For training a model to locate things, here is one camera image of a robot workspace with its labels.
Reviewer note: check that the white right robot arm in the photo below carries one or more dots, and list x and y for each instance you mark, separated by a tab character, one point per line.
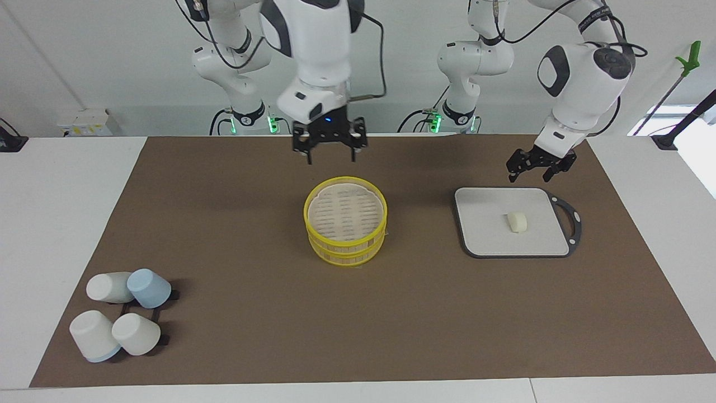
319	45

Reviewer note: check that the black cup rack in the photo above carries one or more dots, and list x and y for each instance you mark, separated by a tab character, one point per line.
174	294

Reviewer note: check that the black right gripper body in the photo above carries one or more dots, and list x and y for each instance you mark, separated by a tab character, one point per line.
330	129

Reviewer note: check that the green tipped metal rod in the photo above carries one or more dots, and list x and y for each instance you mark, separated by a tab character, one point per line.
691	59

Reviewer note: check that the white yellow socket box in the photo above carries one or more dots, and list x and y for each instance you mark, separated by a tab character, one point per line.
89	122

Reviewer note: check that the white plastic cup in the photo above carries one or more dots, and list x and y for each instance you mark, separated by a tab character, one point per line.
106	286
136	334

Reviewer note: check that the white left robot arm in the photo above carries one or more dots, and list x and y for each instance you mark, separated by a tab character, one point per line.
582	84

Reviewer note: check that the white cup with blue rim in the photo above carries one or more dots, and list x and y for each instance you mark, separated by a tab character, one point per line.
92	333

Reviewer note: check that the black table clamp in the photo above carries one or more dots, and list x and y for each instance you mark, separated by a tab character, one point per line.
11	143

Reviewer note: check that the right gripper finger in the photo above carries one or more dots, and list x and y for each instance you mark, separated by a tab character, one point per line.
302	137
358	134

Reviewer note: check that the light blue plastic cup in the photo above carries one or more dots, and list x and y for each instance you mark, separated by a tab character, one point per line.
150	288

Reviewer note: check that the brown table mat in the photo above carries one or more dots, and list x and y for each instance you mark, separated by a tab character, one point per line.
251	313

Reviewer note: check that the white steamed bun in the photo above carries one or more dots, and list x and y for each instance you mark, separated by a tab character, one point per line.
517	223

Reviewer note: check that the yellow bamboo steamer base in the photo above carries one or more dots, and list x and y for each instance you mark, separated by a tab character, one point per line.
347	257

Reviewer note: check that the yellow bamboo steamer lid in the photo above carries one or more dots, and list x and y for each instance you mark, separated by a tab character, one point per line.
344	210

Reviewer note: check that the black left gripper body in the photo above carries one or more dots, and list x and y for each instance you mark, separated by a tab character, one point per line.
551	157

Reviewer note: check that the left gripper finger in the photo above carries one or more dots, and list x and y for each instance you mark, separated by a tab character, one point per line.
519	161
556	169

